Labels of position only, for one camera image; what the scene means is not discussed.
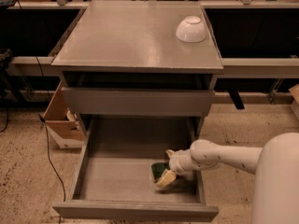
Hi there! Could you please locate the white upturned bowl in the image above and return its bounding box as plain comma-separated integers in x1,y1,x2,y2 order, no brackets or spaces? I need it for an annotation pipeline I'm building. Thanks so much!
176,16,206,43

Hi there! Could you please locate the grey metal frame rail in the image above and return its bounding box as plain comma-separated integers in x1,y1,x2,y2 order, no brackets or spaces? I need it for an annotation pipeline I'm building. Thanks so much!
7,57,299,78

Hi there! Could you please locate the open grey middle drawer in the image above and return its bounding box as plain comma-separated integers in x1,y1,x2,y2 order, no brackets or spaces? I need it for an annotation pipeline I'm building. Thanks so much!
53,117,219,222

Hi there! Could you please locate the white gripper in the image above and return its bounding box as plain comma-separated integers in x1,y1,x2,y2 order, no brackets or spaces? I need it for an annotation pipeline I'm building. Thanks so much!
155,149,197,188

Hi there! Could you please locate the wooden box on floor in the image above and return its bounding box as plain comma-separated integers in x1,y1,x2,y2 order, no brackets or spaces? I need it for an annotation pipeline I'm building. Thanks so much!
43,83,85,148

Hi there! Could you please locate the green and yellow sponge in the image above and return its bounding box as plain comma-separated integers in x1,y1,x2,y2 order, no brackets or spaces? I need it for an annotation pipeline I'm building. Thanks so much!
151,162,169,182

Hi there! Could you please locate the closed grey top drawer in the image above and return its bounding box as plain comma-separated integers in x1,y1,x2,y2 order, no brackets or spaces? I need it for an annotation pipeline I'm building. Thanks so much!
62,87,214,117

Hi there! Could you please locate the grey drawer cabinet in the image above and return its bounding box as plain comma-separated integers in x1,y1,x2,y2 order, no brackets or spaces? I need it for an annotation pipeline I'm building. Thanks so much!
50,0,224,147

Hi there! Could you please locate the black cable on floor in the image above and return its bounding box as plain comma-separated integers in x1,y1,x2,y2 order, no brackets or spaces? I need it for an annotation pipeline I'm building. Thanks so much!
37,113,67,224

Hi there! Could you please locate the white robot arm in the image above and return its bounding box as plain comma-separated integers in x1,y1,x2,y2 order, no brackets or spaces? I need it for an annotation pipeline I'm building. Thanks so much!
151,133,299,224

